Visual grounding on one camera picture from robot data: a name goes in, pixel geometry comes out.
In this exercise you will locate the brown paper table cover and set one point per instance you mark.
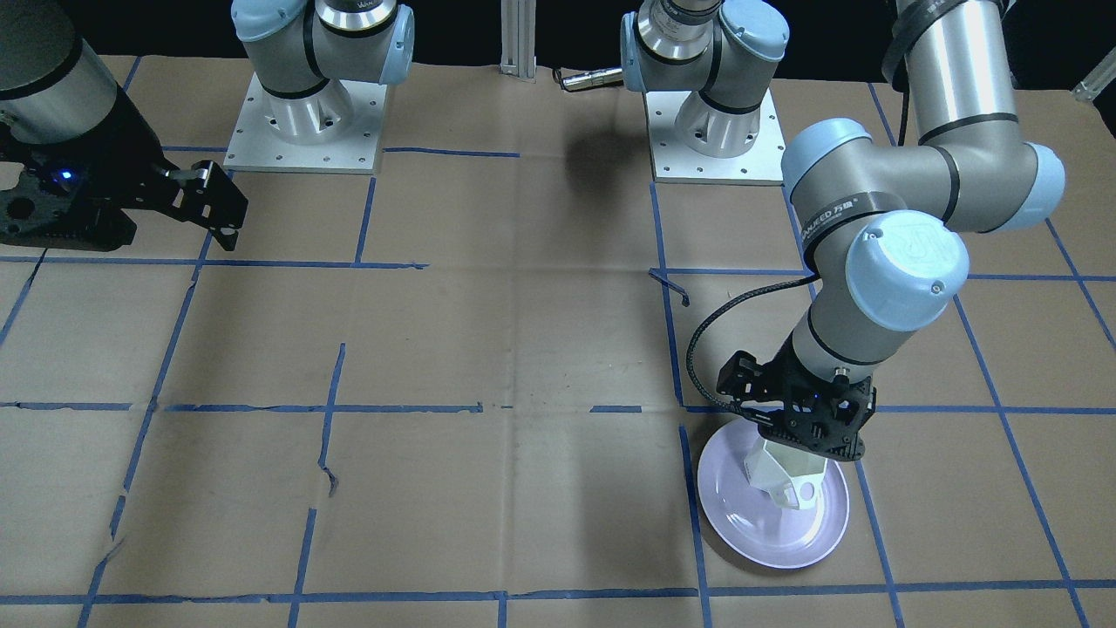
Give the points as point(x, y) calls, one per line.
point(451, 394)

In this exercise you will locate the aluminium frame post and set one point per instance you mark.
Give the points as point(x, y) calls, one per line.
point(517, 34)

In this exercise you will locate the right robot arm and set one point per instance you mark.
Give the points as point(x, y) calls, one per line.
point(53, 85)

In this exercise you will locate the purple plate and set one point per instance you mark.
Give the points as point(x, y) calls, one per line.
point(747, 519)

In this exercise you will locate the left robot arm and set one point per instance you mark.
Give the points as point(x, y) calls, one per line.
point(882, 226)

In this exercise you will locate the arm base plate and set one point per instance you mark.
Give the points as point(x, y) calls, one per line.
point(336, 131)
point(728, 133)

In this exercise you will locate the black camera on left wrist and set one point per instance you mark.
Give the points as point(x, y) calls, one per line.
point(743, 379)

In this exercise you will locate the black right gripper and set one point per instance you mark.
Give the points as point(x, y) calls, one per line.
point(125, 142)

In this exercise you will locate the white faceted cup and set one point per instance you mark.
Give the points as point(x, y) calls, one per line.
point(792, 478)

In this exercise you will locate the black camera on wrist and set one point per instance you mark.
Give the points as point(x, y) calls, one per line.
point(54, 204)
point(743, 379)

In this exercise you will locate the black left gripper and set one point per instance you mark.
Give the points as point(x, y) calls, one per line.
point(747, 376)

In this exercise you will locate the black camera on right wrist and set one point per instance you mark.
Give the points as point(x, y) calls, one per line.
point(54, 204)

